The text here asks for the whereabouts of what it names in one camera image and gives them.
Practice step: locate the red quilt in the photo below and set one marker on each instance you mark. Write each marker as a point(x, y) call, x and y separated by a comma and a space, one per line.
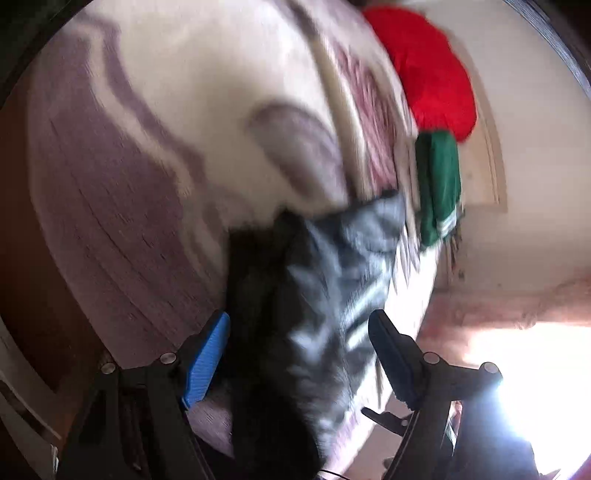
point(429, 74)

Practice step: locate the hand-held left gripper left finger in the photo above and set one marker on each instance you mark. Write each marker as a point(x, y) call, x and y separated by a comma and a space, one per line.
point(207, 355)

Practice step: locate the cream bed headboard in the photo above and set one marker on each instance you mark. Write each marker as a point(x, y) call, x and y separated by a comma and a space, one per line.
point(485, 152)

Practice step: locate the folded green striped clothes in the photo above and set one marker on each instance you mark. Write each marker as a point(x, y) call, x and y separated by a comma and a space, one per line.
point(438, 184)

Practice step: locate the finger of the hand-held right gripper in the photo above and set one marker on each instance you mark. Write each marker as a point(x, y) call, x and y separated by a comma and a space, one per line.
point(383, 419)

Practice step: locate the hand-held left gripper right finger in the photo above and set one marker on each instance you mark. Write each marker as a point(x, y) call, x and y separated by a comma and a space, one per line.
point(392, 355)

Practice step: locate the black leather jacket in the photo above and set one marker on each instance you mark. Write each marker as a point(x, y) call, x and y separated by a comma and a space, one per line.
point(314, 323)

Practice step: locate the floral purple blanket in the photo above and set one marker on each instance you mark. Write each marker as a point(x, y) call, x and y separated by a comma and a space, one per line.
point(138, 138)

